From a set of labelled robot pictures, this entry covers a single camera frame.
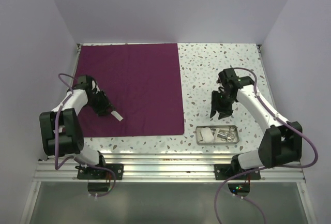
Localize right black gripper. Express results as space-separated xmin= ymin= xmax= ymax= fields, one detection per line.
xmin=210 ymin=90 xmax=236 ymax=120

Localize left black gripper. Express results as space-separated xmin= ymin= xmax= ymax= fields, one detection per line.
xmin=86 ymin=89 xmax=115 ymax=116

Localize white strip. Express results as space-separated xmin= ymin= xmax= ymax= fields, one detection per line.
xmin=214 ymin=128 xmax=222 ymax=140
xmin=111 ymin=110 xmax=123 ymax=122

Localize steel forceps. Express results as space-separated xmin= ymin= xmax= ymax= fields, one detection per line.
xmin=219 ymin=127 xmax=237 ymax=136

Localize white gauze pad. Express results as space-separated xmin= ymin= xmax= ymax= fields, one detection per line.
xmin=202 ymin=135 xmax=215 ymax=143
xmin=201 ymin=127 xmax=212 ymax=136
xmin=201 ymin=130 xmax=214 ymax=140

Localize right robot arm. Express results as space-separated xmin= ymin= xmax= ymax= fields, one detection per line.
xmin=210 ymin=68 xmax=302 ymax=179

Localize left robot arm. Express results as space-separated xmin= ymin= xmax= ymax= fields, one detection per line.
xmin=39 ymin=75 xmax=123 ymax=179

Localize metal tray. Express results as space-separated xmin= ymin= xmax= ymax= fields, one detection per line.
xmin=195 ymin=125 xmax=239 ymax=146

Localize purple cloth mat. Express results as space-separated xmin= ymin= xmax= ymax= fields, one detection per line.
xmin=76 ymin=43 xmax=185 ymax=138

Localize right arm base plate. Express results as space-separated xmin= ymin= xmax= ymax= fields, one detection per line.
xmin=214 ymin=164 xmax=261 ymax=180

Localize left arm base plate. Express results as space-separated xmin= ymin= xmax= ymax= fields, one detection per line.
xmin=75 ymin=163 xmax=124 ymax=180

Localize aluminium rail frame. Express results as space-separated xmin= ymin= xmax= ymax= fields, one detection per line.
xmin=33 ymin=154 xmax=306 ymax=183

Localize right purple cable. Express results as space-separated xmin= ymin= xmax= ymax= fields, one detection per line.
xmin=215 ymin=67 xmax=319 ymax=224

